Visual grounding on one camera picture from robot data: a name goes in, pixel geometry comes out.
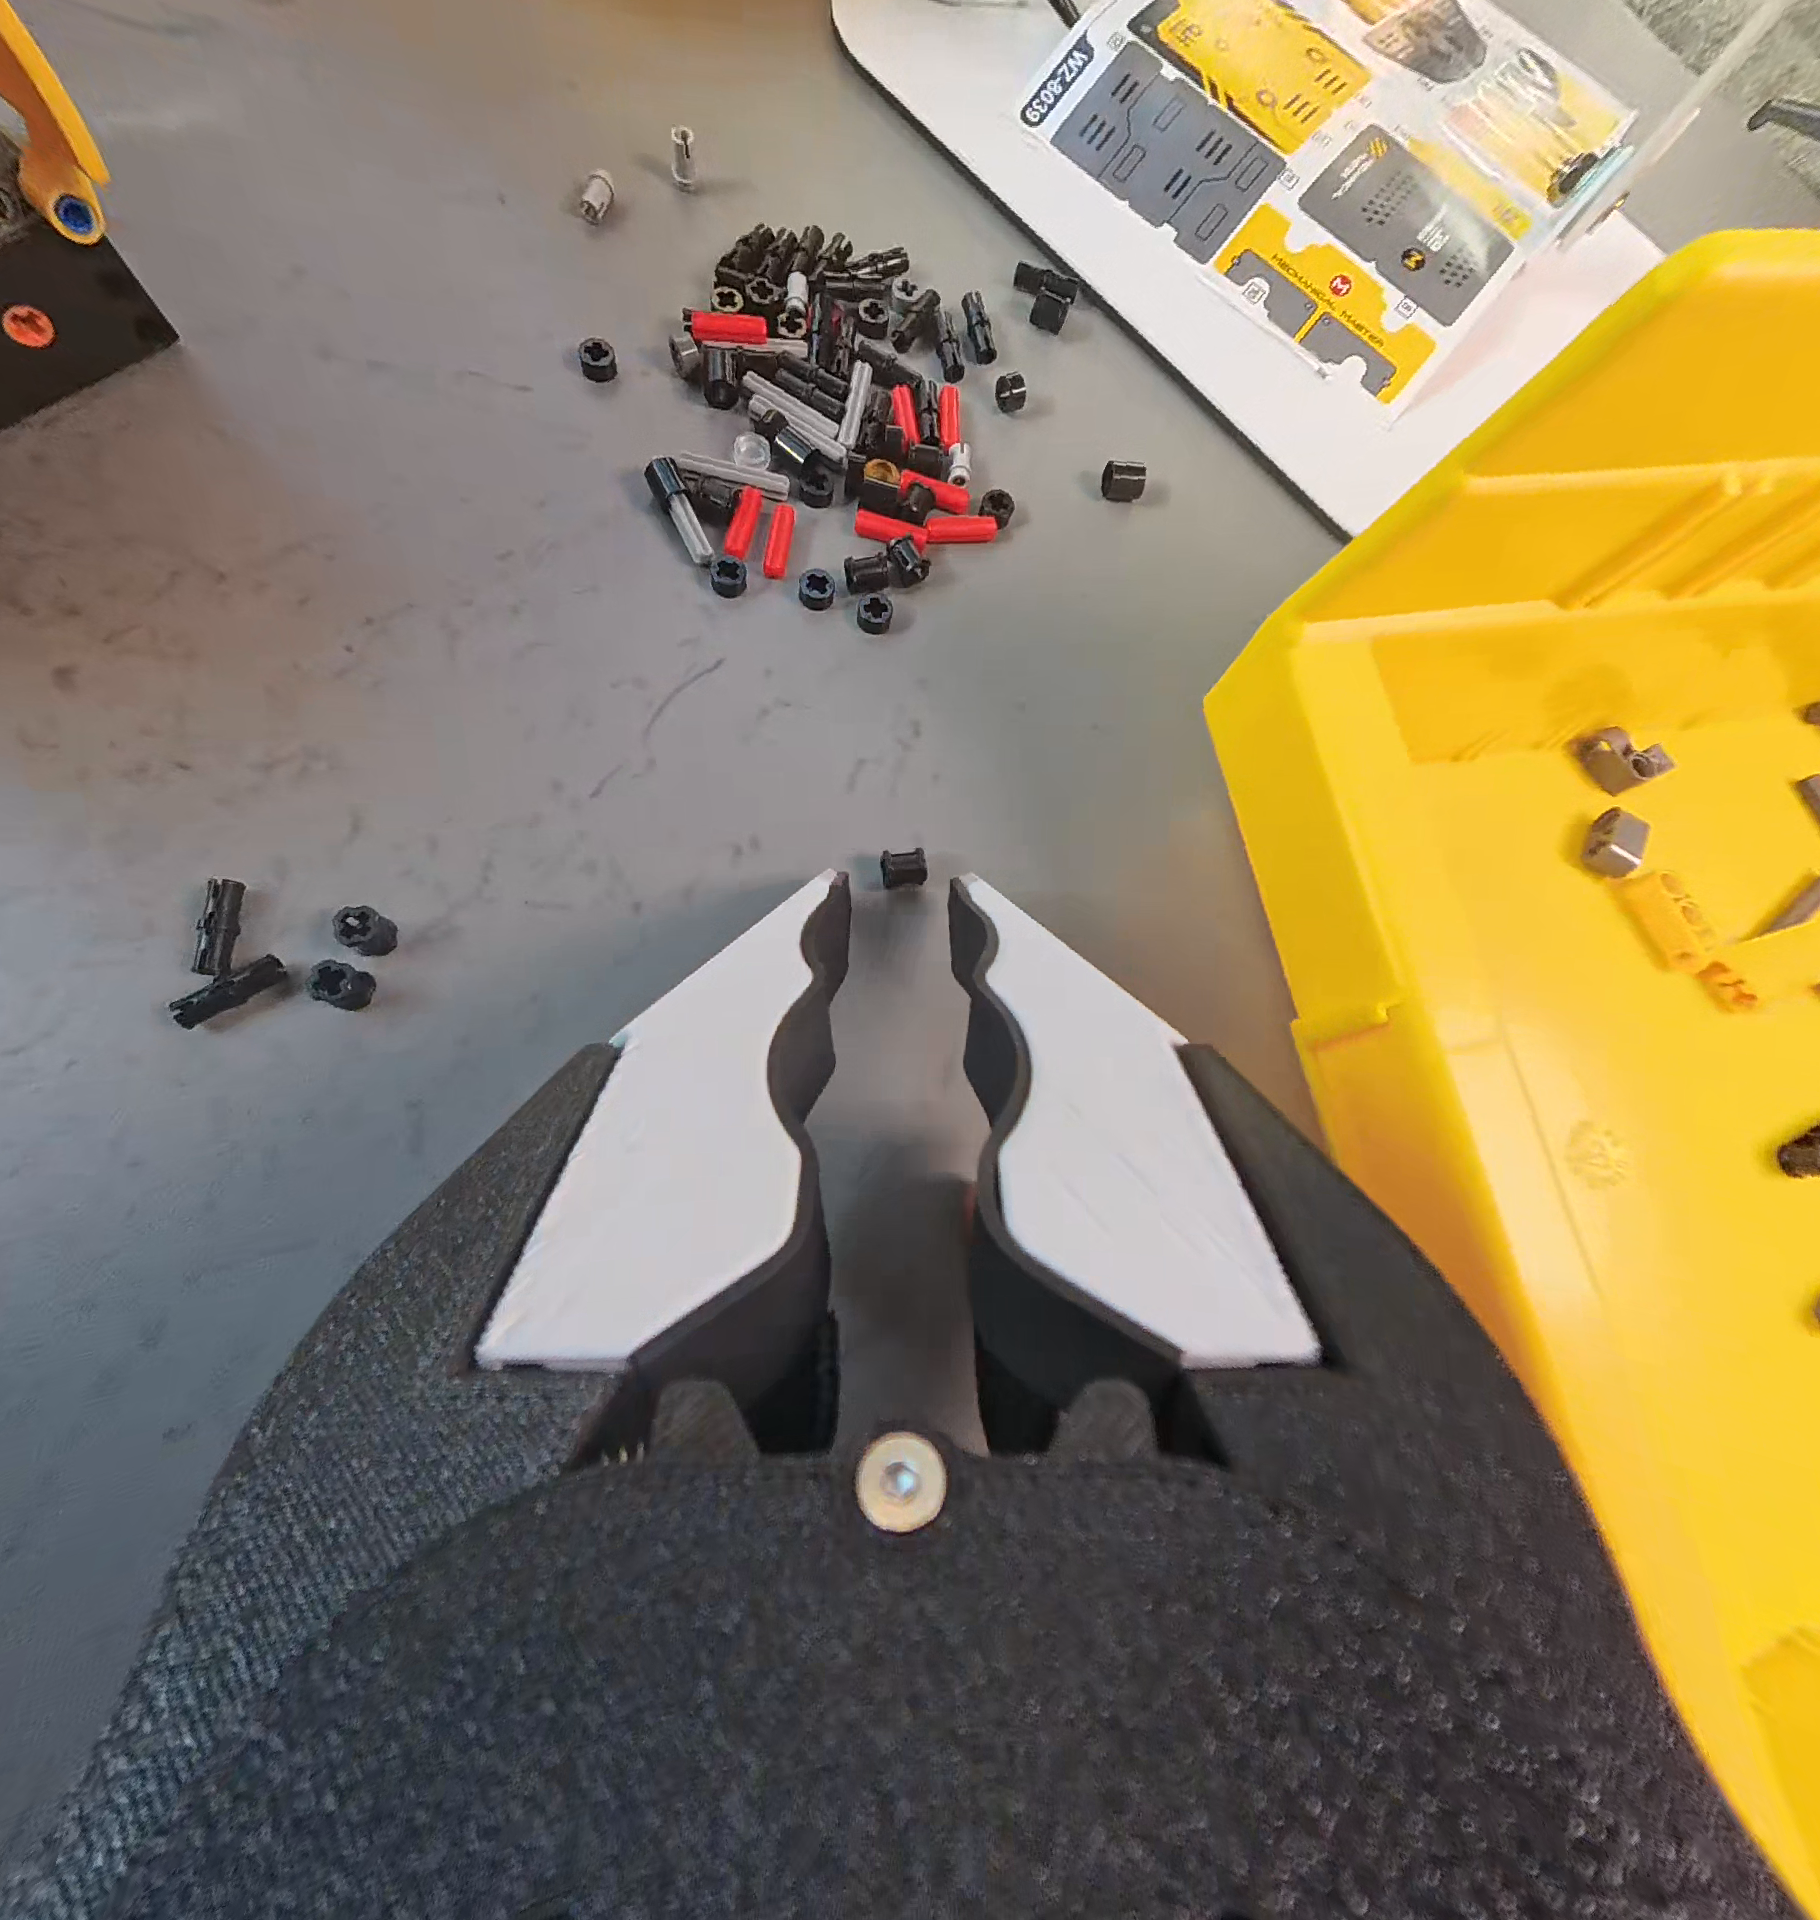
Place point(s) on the black round lego bushing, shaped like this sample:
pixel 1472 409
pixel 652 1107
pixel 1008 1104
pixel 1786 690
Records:
pixel 1008 389
pixel 599 362

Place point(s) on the single black lego pin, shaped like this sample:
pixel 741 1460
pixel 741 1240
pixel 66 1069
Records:
pixel 1117 481
pixel 905 871
pixel 342 988
pixel 223 928
pixel 364 933

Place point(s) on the heap of grey blue pieces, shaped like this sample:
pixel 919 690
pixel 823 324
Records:
pixel 1610 760

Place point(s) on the pile of black red pins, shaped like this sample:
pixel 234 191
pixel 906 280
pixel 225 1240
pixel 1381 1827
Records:
pixel 820 421

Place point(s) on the yellow grey sticker sheet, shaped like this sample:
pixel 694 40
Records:
pixel 1186 148

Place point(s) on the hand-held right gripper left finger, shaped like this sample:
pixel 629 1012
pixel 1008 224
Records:
pixel 667 1185

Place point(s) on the yellow and black lego model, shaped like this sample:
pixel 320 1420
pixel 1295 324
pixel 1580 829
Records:
pixel 36 374

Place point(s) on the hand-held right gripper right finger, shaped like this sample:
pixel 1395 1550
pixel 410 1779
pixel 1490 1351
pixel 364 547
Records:
pixel 1134 1185

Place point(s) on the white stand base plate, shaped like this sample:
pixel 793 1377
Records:
pixel 1390 455

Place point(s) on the yellow bin with many pieces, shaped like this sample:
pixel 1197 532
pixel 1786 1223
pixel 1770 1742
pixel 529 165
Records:
pixel 1528 1196

